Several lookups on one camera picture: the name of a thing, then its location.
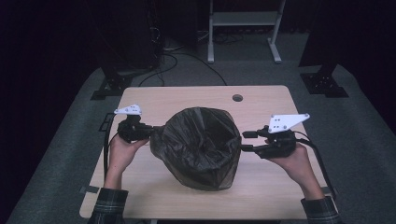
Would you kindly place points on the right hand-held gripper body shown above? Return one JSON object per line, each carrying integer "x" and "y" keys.
{"x": 280, "y": 143}

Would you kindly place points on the grey tape strip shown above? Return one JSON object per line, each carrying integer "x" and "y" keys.
{"x": 327, "y": 190}
{"x": 89, "y": 189}

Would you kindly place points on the person's left hand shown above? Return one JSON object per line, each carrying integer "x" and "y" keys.
{"x": 120, "y": 155}

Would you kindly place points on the black stand base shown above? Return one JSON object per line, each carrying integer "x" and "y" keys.
{"x": 109, "y": 87}
{"x": 323, "y": 84}

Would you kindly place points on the black garbage bag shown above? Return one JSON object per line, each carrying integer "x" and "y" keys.
{"x": 199, "y": 146}

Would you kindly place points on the white metal stand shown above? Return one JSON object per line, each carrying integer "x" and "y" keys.
{"x": 244, "y": 18}

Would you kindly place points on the person's right hand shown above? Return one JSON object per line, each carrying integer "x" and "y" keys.
{"x": 299, "y": 165}

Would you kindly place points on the dark equipment cabinet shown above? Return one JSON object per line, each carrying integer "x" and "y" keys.
{"x": 134, "y": 34}

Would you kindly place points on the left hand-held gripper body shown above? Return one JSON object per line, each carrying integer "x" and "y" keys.
{"x": 134, "y": 130}

